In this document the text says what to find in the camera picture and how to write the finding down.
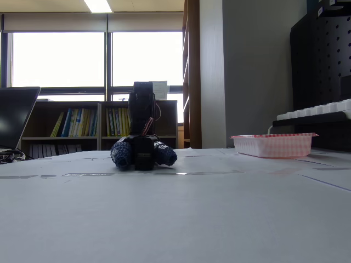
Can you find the rectangular ceiling light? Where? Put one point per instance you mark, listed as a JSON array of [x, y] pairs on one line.
[[98, 6]]

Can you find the black perforated pegboard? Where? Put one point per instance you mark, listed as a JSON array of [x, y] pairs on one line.
[[321, 63]]

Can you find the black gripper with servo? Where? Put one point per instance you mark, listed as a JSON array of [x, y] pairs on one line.
[[143, 153]]

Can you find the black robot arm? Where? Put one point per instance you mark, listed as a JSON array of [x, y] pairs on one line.
[[143, 87]]

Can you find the white power strip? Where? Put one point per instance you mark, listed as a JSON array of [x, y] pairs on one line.
[[318, 109]]

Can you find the low wooden bookshelf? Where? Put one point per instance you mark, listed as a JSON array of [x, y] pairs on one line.
[[164, 120], [41, 142]]

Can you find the dark laptop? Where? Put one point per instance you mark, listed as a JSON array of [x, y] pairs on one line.
[[16, 115]]

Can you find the white paper note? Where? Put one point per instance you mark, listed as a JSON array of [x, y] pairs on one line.
[[160, 90]]

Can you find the beige roller blind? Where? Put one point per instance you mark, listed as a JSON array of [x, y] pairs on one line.
[[145, 22]]

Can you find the red checkered paper tray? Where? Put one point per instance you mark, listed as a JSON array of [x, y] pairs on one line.
[[274, 145]]

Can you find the tall brown wooden shelf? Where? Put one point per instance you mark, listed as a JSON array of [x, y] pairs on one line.
[[193, 74]]

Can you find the yellow leaning book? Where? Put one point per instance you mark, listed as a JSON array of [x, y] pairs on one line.
[[57, 124]]

